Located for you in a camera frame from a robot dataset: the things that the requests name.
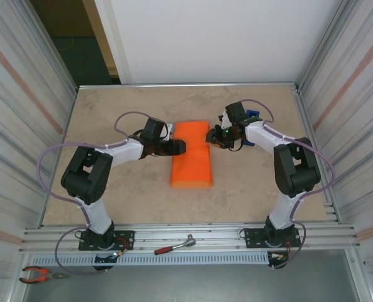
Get blue tape dispenser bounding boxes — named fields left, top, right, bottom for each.
left=241, top=108, right=262, bottom=148

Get grey metal shelf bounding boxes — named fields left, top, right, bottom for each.
left=22, top=250, right=363, bottom=302

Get aluminium back rail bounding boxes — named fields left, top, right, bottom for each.
left=77, top=82, right=300, bottom=91

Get aluminium front rail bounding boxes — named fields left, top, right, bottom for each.
left=21, top=221, right=362, bottom=252

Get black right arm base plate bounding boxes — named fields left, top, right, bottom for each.
left=244, top=226, right=301, bottom=249

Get red handled ratchet wrench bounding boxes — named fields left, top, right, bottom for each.
left=153, top=233, right=197, bottom=255

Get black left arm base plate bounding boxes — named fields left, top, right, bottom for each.
left=78, top=230, right=135, bottom=252

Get grey slotted cable duct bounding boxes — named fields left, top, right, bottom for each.
left=31, top=253, right=270, bottom=267

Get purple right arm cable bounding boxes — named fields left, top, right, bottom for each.
left=231, top=99, right=337, bottom=270

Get orange floor cord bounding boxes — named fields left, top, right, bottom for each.
left=59, top=36, right=77, bottom=53

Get orange handled pliers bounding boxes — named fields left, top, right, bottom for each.
left=18, top=266, right=69, bottom=284

